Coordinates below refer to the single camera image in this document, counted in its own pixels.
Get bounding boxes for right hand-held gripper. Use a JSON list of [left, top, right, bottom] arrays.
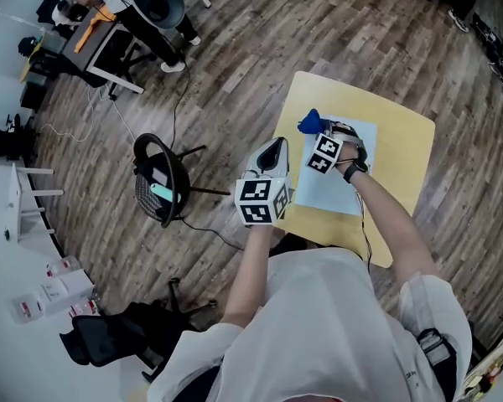
[[305, 117, 366, 175]]

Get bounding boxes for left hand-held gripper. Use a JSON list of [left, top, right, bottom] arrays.
[[234, 137, 297, 229]]

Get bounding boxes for blue cloth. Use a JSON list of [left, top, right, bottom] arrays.
[[296, 107, 324, 137]]

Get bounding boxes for person's right forearm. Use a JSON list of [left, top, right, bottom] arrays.
[[342, 169, 441, 284]]

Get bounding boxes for person's left forearm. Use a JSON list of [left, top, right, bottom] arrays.
[[220, 223, 274, 330]]

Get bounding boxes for grey shoulder pouch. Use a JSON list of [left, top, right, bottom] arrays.
[[417, 327, 459, 397]]

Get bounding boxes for person's right hand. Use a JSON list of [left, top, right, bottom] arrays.
[[337, 142, 368, 169]]

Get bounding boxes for black wristwatch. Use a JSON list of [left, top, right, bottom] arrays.
[[341, 162, 369, 184]]

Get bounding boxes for mint green bottle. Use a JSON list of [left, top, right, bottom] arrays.
[[149, 183, 181, 204]]

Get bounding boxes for round black wicker chair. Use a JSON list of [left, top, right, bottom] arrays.
[[132, 132, 231, 229]]

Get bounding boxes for person's white shirt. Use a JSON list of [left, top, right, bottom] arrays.
[[146, 245, 474, 402]]

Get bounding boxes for black power strip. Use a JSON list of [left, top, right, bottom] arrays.
[[471, 13, 503, 90]]

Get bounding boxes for grey desk white legs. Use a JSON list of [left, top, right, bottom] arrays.
[[62, 6, 146, 95]]

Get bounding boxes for clear bottle red label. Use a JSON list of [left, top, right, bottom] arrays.
[[69, 299, 100, 318], [45, 255, 83, 278]]

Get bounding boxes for white box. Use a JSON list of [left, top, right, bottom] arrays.
[[39, 268, 96, 316]]

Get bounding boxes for black office chair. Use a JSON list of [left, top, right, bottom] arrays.
[[59, 277, 219, 384]]

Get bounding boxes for black cabinet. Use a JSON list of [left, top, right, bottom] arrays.
[[19, 54, 64, 111]]

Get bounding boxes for yellow desk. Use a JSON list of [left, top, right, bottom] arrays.
[[19, 35, 47, 84]]

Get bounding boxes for black bag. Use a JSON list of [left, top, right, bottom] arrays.
[[0, 113, 39, 162]]

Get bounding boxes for clear jug red label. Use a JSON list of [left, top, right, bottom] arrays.
[[10, 293, 47, 325]]

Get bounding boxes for cluttered white shelf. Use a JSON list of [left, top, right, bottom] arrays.
[[460, 337, 503, 402]]

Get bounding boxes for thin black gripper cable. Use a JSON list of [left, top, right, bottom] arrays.
[[354, 188, 373, 274]]

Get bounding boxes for black floor cable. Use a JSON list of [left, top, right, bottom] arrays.
[[169, 59, 246, 251]]

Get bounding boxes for white floor cable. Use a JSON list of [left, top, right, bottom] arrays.
[[39, 84, 137, 144]]

